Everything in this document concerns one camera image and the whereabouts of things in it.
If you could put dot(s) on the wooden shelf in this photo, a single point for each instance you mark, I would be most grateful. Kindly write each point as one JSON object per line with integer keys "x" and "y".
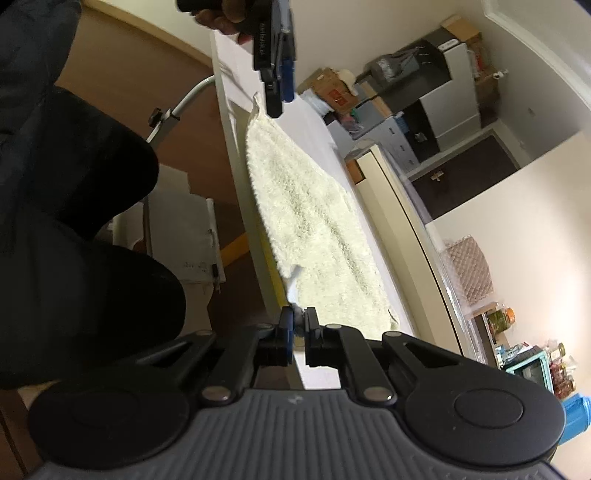
{"x": 485, "y": 337}

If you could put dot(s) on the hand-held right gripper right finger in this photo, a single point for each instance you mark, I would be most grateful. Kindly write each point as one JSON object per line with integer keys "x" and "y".
{"x": 310, "y": 330}

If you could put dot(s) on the person's left hand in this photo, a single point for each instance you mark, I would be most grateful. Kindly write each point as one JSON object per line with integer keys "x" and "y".
{"x": 228, "y": 16}

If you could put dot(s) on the cream long counter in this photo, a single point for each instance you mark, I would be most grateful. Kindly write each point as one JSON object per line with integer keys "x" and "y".
{"x": 397, "y": 203}

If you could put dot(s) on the grey drawer unit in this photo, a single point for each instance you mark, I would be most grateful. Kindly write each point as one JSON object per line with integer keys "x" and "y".
{"x": 388, "y": 138}

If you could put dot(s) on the red sauce jar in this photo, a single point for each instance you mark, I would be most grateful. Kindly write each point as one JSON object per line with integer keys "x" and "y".
{"x": 563, "y": 369}

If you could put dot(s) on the beige quilted cover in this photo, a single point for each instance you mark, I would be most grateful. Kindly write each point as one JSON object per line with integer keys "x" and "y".
{"x": 468, "y": 272}

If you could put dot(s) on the mint toaster oven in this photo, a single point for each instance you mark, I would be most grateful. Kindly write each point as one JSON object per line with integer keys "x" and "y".
{"x": 528, "y": 369}

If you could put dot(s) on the orange lid jar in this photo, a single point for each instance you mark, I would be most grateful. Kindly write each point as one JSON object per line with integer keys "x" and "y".
{"x": 501, "y": 319}

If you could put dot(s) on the closed cardboard box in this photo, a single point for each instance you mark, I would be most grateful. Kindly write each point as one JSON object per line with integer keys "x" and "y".
{"x": 461, "y": 28}

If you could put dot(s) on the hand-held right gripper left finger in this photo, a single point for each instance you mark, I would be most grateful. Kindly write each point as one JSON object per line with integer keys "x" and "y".
{"x": 286, "y": 330}

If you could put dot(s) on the cream fluffy towel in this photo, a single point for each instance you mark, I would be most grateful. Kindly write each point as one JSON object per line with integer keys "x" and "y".
{"x": 304, "y": 207}

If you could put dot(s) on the grey machine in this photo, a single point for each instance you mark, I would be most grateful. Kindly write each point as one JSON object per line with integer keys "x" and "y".
{"x": 392, "y": 69}

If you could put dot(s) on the black and white cabinet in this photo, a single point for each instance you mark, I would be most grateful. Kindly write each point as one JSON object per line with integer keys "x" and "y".
{"x": 452, "y": 92}

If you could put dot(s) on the beige cap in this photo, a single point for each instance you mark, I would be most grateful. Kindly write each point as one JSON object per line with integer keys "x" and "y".
{"x": 346, "y": 79}

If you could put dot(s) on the dark brown cabinet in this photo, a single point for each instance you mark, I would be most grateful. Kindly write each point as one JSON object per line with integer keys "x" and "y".
{"x": 466, "y": 170}

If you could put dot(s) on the open cardboard box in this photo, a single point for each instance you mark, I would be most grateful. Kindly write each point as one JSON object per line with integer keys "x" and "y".
{"x": 330, "y": 90}

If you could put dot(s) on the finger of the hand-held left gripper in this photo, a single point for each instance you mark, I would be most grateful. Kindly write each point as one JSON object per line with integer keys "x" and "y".
{"x": 273, "y": 94}
{"x": 287, "y": 81}

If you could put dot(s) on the white paper bag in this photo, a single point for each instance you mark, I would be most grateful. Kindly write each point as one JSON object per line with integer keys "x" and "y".
{"x": 189, "y": 240}

